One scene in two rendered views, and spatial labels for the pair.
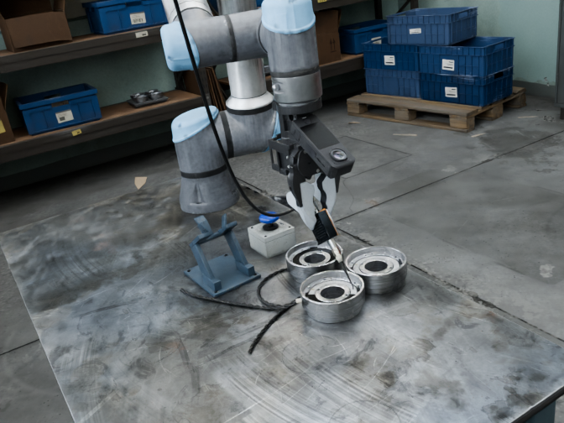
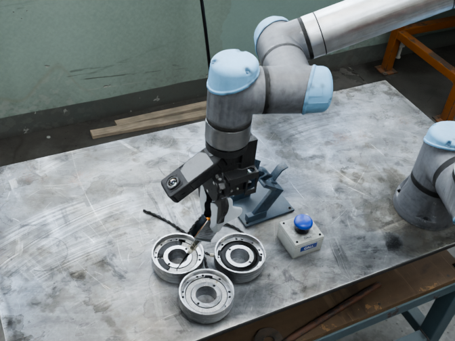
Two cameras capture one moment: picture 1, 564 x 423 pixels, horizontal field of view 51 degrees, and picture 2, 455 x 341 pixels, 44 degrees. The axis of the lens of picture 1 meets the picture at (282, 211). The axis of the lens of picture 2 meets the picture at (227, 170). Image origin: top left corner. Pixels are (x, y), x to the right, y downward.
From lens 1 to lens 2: 1.26 m
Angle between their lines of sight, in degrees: 74
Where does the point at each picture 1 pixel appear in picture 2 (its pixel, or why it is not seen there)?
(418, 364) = (82, 296)
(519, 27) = not seen: outside the picture
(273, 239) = (283, 231)
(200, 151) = (420, 158)
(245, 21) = (272, 59)
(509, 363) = not seen: outside the picture
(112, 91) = not seen: outside the picture
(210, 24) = (268, 40)
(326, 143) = (187, 172)
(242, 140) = (440, 189)
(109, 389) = (142, 150)
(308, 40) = (211, 101)
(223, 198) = (405, 208)
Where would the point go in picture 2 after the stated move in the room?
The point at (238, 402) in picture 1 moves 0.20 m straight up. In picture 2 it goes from (99, 201) to (91, 132)
